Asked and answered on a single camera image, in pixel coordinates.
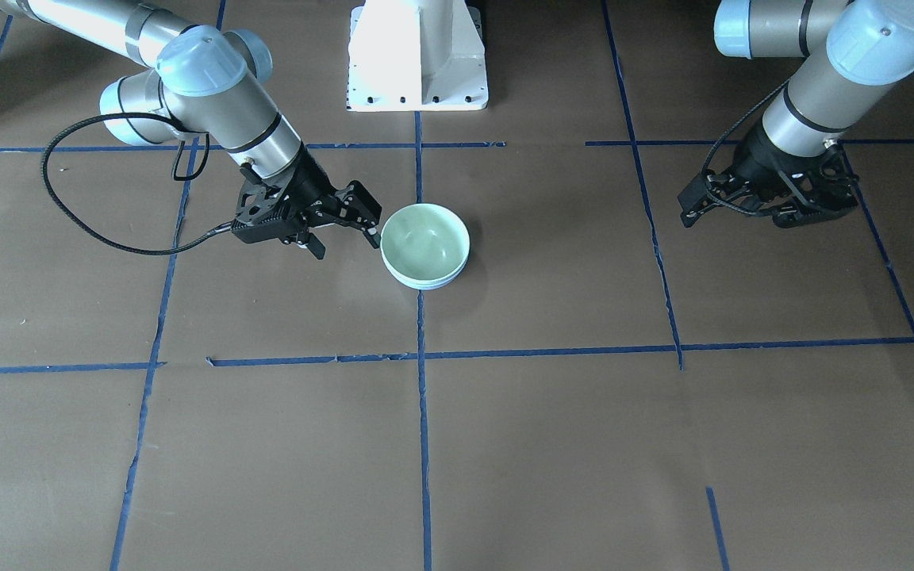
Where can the green bowl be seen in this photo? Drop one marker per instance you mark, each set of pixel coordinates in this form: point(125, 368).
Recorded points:
point(420, 229)

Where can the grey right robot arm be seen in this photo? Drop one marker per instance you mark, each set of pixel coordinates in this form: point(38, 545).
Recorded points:
point(200, 81)

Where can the blue bowl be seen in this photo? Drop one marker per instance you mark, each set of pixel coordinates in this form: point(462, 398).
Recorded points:
point(425, 271)

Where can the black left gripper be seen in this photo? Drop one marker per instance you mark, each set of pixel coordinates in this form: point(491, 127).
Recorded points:
point(760, 163)

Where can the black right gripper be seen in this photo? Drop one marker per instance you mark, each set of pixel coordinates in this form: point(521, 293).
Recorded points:
point(313, 184)

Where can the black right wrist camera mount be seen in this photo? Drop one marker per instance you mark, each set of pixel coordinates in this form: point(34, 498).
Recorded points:
point(261, 213)

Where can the white plate with black knobs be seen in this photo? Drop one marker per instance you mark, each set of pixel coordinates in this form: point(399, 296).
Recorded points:
point(416, 56)

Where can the brown paper table cover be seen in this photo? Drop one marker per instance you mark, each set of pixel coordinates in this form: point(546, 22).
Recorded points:
point(600, 388)

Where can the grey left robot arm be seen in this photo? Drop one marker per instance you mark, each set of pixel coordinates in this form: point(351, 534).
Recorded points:
point(853, 53)

